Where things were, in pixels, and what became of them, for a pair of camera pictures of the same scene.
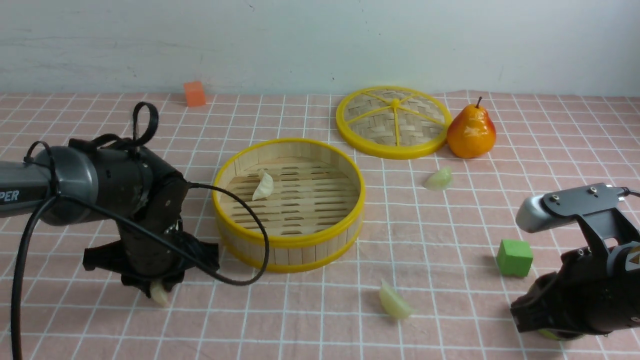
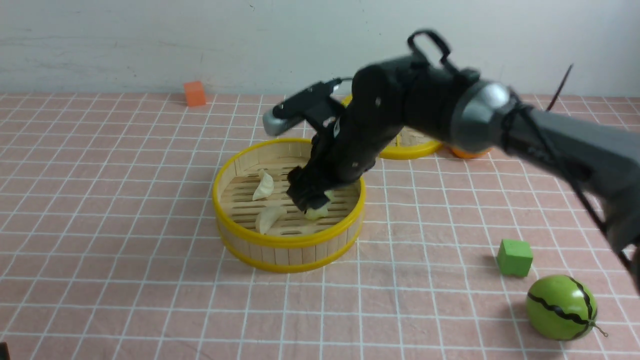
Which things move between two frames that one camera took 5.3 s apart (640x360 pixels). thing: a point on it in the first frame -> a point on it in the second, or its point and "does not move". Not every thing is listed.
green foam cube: [514, 257] does not move
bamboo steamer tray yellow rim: [314, 216] does not move
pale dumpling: [394, 305] -> [267, 217]
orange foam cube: [195, 93] does not move
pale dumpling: [438, 180] -> [321, 211]
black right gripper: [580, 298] -> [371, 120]
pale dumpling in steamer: [265, 188] does not move
